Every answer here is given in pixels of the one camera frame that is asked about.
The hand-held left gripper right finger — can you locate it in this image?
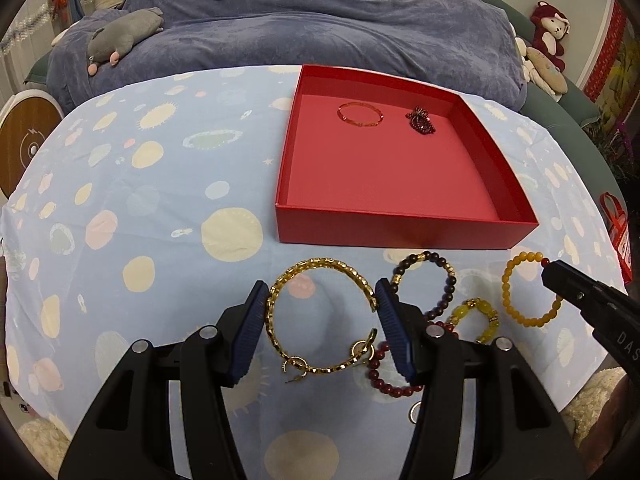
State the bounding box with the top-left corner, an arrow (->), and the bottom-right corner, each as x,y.
375,277 -> 588,480

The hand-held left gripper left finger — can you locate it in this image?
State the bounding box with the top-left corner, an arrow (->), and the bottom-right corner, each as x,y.
57,280 -> 268,480

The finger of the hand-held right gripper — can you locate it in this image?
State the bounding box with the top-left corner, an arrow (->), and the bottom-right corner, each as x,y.
544,282 -> 597,333
542,261 -> 601,295

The dark red bead bracelet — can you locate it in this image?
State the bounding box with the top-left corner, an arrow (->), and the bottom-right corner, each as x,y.
367,321 -> 458,397

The orange bead bracelet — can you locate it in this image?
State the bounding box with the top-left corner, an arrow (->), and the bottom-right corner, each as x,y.
501,251 -> 566,328

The dark brown bead bracelet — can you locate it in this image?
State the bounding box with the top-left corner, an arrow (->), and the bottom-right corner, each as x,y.
391,250 -> 457,321

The chunky yellow bead bracelet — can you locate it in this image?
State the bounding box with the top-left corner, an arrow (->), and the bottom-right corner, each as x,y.
446,297 -> 501,345

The gold chain bracelet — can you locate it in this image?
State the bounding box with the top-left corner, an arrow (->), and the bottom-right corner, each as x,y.
267,258 -> 379,373

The red cardboard box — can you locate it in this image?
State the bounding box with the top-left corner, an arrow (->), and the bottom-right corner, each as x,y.
274,64 -> 540,251

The person's right forearm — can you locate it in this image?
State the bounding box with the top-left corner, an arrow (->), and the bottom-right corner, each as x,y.
580,377 -> 640,480

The cream fluffy cloth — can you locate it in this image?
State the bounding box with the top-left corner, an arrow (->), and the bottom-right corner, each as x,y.
562,367 -> 626,443
20,419 -> 71,480

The red gift bag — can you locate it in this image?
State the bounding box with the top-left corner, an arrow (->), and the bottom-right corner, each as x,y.
600,192 -> 636,283

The blue spotted tablecloth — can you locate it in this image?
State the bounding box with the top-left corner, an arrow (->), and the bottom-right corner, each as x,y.
0,64 -> 626,480

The yellow green plant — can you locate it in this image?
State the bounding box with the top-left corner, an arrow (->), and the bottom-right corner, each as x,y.
585,45 -> 640,171

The green sofa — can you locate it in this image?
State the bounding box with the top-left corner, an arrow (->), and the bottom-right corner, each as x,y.
22,0 -> 626,201

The dark red beaded brooch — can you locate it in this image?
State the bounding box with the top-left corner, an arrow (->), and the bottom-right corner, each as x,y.
405,106 -> 437,135

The beige patterned plush toy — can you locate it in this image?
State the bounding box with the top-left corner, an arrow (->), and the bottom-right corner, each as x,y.
515,37 -> 568,101

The thin red gold bangle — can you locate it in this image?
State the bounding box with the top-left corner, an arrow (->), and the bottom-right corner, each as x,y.
337,102 -> 386,128

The red monkey plush toy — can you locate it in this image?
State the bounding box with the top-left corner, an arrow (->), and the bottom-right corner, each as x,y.
530,1 -> 571,72

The white device with wooden disc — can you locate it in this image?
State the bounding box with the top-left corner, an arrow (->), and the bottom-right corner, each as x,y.
0,89 -> 63,201

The blue plush blanket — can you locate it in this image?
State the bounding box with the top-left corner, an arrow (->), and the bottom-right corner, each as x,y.
47,0 -> 528,116

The grey plush toy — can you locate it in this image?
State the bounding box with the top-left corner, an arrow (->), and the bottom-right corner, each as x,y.
86,7 -> 166,77

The white curtain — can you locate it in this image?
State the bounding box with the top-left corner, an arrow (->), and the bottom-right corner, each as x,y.
0,0 -> 68,111

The blue curtain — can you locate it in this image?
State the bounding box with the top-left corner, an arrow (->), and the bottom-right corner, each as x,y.
67,0 -> 98,28

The red wall banner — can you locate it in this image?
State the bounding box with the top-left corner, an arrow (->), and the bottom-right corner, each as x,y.
582,0 -> 628,106

